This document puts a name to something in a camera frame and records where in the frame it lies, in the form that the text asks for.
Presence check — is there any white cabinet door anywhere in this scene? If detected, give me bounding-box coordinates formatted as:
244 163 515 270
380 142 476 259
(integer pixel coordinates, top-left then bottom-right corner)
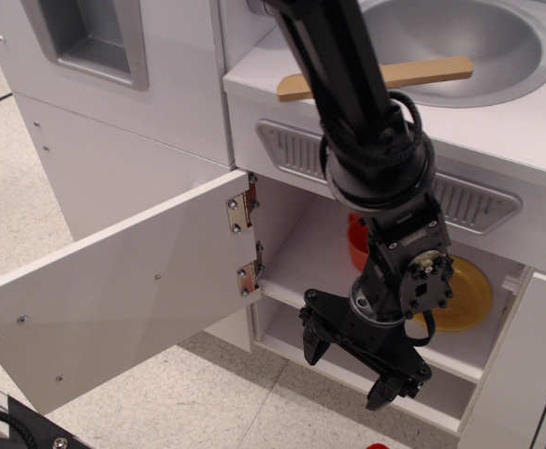
0 170 257 413
458 271 546 448

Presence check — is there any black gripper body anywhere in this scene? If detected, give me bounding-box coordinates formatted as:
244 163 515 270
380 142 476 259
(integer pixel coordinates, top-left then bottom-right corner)
299 289 431 388

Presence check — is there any upper metal door hinge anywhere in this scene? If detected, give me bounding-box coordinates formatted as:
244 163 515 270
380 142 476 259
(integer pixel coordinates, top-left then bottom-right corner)
227 172 260 235

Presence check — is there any lower metal door hinge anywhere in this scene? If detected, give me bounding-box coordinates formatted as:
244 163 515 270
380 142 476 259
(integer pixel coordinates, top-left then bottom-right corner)
237 240 265 297

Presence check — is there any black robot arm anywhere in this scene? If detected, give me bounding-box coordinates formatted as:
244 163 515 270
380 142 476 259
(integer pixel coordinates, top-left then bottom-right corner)
267 1 453 411

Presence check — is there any grey round knob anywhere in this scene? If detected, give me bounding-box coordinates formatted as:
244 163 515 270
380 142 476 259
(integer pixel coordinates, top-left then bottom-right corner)
246 0 270 17

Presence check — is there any white toy kitchen cabinet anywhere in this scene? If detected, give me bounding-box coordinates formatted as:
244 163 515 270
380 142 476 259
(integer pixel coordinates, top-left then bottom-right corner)
0 1 546 443

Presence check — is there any silver sink bowl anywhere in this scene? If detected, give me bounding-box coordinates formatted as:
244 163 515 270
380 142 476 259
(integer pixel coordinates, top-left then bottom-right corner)
361 0 546 108

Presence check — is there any metal door hinge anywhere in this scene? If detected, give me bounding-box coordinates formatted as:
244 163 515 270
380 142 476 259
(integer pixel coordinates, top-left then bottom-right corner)
237 240 265 297
227 172 260 235

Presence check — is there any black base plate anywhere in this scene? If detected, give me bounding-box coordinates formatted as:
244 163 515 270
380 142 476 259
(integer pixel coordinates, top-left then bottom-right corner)
0 397 90 449

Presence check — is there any grey microwave window frame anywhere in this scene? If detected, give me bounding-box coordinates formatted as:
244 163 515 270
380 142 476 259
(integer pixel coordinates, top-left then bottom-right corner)
22 0 149 92

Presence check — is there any red object at bottom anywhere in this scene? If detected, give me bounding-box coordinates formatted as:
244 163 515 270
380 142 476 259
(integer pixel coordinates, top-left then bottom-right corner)
366 442 389 449

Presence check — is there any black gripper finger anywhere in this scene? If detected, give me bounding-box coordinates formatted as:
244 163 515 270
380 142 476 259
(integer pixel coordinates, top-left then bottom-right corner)
366 374 418 412
303 323 330 366

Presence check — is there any grey vent panel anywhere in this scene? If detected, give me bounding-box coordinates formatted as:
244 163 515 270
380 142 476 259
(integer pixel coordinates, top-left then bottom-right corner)
255 119 523 235

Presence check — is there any red plastic cup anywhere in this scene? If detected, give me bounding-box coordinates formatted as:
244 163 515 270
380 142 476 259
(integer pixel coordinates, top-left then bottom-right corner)
347 212 369 271

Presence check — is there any yellow plastic plate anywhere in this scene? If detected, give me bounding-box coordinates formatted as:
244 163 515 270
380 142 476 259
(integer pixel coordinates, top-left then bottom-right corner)
432 255 493 332

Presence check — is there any wooden toy knife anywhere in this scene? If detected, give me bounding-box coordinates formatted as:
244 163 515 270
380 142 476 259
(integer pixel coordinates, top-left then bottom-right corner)
277 56 474 102

